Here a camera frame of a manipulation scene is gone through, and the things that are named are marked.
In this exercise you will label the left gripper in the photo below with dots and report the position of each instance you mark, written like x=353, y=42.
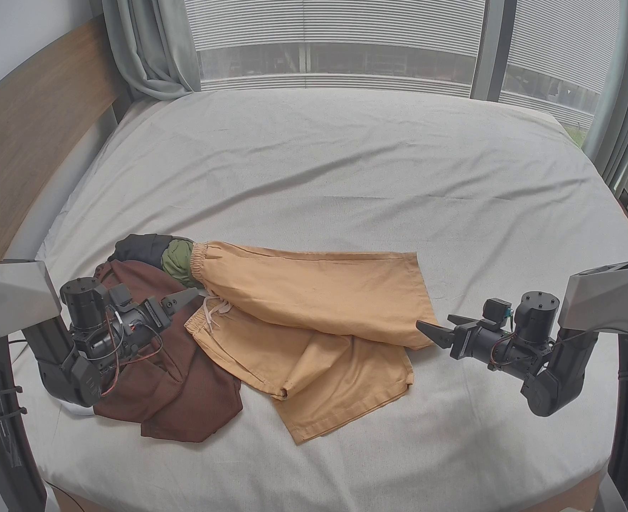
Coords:
x=143, y=326

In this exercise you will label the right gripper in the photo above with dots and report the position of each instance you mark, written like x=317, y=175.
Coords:
x=482, y=345

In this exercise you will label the tan shorts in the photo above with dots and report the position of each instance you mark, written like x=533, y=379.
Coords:
x=314, y=307

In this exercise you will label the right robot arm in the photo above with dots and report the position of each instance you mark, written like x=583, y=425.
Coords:
x=596, y=296

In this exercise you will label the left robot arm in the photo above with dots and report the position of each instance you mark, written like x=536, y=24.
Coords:
x=4, y=296

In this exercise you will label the bed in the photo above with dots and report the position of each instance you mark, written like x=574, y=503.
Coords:
x=314, y=179

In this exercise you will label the green garment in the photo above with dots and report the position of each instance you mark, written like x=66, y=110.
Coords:
x=178, y=262

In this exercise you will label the black garment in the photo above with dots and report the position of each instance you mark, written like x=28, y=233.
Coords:
x=135, y=248

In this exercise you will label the brown shorts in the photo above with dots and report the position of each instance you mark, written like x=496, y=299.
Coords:
x=186, y=382

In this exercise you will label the window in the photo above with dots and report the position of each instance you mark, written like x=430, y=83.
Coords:
x=346, y=19

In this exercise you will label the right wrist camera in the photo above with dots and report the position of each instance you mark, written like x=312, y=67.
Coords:
x=498, y=310

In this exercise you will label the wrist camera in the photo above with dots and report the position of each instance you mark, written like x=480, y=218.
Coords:
x=498, y=310
x=123, y=299

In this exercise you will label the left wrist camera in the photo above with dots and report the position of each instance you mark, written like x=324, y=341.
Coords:
x=123, y=299

